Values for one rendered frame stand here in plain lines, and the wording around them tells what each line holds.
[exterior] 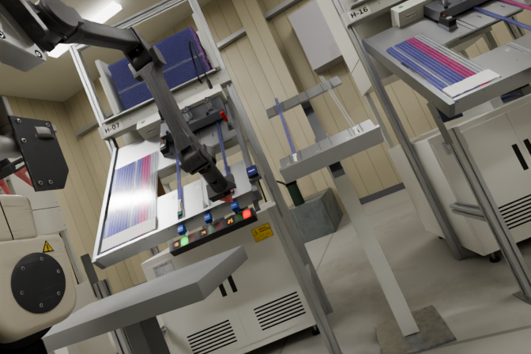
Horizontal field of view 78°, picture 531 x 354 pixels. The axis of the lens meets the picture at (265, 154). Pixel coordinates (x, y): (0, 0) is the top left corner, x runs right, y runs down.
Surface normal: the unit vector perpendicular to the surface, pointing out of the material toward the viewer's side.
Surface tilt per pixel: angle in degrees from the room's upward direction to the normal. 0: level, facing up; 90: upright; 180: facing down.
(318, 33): 90
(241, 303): 90
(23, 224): 90
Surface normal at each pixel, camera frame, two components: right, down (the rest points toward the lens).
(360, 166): -0.32, 0.05
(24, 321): 0.90, -0.41
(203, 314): -0.09, -0.05
